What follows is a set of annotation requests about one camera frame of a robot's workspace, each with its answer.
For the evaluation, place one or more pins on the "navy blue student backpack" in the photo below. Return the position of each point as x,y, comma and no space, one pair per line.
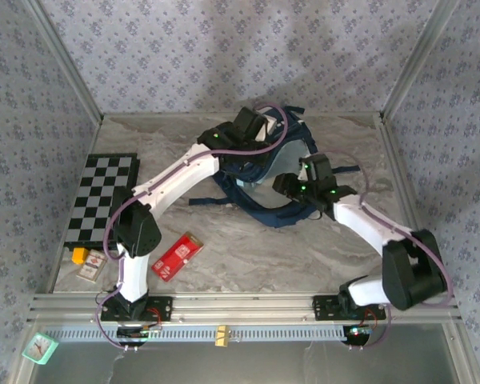
288,160

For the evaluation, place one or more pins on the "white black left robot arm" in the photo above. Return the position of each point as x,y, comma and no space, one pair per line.
172,180

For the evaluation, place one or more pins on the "aluminium mounting rail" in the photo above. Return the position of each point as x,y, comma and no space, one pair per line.
244,308

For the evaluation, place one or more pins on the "mint green alarm clock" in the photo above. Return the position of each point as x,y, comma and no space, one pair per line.
40,349

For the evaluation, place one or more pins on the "aluminium frame post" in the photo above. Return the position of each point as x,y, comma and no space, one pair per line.
418,60
67,60

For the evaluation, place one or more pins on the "black grey checkered board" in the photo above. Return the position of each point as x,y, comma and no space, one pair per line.
100,188

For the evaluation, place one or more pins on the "small yellow block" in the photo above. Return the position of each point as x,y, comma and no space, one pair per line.
80,256

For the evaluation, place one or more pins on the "aluminium table side rail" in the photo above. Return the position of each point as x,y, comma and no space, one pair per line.
398,160

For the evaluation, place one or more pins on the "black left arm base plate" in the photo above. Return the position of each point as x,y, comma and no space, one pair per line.
160,308

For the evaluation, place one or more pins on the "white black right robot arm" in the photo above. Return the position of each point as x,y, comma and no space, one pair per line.
412,272

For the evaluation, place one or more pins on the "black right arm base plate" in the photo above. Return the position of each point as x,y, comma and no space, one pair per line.
324,308

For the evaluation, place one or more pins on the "red snack packet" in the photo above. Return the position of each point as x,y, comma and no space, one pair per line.
176,258

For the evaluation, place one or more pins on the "playing card box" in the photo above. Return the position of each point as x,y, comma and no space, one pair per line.
91,266

